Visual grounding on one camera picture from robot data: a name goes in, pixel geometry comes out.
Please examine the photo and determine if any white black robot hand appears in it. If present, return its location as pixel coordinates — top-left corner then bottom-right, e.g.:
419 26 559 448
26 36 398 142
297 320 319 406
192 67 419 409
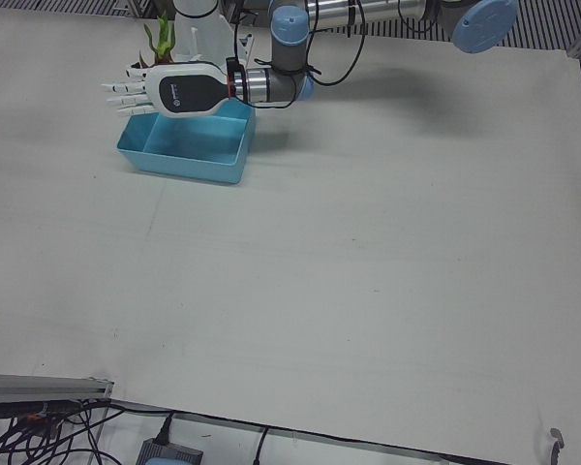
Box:
101 61 231 120

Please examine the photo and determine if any pink dragon fruit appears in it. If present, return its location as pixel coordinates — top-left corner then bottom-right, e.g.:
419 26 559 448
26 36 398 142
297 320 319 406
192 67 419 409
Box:
135 10 181 70

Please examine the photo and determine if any blue plastic box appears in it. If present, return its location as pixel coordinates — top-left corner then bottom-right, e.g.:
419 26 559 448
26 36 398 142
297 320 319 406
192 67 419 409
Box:
115 103 258 186

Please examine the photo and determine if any grey power adapter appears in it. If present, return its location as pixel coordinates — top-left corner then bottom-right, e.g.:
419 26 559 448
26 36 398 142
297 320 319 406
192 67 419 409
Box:
136 438 204 465

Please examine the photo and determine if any white column pedestal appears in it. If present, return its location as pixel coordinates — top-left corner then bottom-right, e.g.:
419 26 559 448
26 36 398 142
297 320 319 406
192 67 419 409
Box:
171 0 258 74

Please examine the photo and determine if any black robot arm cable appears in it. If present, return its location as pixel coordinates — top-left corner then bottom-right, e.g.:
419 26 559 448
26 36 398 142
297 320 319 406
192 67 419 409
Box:
254 0 369 88

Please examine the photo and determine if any aluminium profile rail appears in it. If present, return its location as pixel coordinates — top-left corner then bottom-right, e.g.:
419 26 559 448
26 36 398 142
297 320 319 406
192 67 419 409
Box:
0 373 115 403

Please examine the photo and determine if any black adapter power cable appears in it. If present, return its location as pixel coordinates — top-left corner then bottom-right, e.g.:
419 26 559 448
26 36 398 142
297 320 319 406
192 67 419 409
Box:
110 404 176 445

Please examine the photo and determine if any black cable sleeve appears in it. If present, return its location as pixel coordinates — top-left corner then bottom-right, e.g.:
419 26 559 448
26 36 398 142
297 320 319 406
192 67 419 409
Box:
0 401 47 420

